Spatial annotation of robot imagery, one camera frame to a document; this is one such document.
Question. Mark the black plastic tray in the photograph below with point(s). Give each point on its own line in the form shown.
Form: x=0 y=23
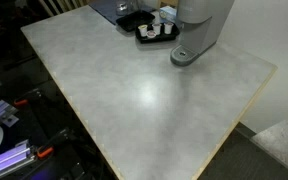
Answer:
x=134 y=20
x=160 y=37

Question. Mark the red lid coffee pod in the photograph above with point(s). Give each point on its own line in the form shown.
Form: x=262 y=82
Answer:
x=168 y=28
x=156 y=28
x=151 y=34

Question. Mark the yellow lid coffee pod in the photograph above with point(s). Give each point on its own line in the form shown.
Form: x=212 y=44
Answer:
x=143 y=30

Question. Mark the light blue tissue box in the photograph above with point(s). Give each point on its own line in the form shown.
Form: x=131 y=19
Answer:
x=166 y=13

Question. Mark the grey coffee machine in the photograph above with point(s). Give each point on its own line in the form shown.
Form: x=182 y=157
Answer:
x=197 y=30

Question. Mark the short glass jar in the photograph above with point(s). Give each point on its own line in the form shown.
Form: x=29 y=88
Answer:
x=121 y=9

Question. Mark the dark blue cloth mat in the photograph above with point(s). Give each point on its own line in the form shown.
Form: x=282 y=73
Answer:
x=104 y=10

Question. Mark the wooden chair back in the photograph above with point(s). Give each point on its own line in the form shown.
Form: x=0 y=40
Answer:
x=62 y=5

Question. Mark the speckled grey countertop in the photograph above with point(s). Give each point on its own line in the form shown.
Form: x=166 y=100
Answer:
x=284 y=143

